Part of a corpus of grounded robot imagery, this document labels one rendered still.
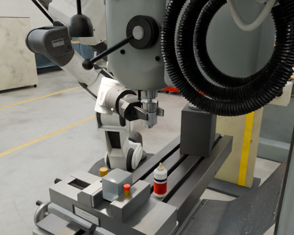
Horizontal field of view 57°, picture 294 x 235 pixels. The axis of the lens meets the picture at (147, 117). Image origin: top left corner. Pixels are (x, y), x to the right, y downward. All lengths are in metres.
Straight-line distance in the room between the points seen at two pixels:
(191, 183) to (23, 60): 6.29
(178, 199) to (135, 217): 0.21
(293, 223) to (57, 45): 0.88
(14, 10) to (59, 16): 8.52
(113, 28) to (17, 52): 6.27
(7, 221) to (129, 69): 2.05
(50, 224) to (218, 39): 0.89
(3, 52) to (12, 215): 4.72
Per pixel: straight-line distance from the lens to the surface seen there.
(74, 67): 1.13
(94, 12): 1.07
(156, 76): 0.66
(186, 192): 0.91
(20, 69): 6.97
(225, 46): 0.54
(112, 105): 0.85
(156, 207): 0.73
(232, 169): 2.74
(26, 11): 9.86
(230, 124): 2.57
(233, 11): 0.39
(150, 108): 0.75
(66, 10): 1.09
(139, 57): 0.65
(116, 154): 1.62
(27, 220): 2.49
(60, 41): 1.07
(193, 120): 1.08
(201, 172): 1.02
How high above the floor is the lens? 1.47
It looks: 19 degrees down
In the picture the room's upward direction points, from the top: straight up
